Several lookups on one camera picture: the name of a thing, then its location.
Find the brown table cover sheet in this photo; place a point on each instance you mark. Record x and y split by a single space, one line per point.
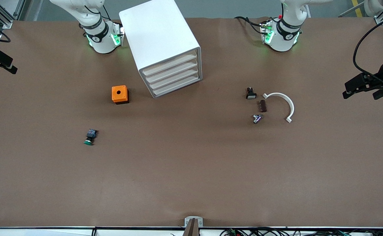
191 164

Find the white drawer cabinet housing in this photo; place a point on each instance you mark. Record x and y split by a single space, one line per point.
158 32

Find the orange button box with hole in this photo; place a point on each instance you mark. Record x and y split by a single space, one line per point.
124 97

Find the black white rectangular switch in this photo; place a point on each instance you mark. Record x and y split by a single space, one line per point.
251 95

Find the green push button switch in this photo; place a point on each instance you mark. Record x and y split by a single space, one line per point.
90 134

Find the small brown terminal block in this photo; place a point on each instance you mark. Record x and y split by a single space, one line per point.
263 106

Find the white curved plastic clamp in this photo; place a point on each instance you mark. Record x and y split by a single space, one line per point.
278 94

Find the white plastic drawer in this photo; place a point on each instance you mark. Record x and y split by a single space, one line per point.
188 72
171 64
171 71
171 85

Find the grey camera post bracket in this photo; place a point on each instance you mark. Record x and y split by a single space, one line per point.
194 226

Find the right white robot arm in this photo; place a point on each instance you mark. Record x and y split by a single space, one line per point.
102 42

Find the small silver metal fitting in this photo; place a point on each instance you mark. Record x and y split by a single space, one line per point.
257 119

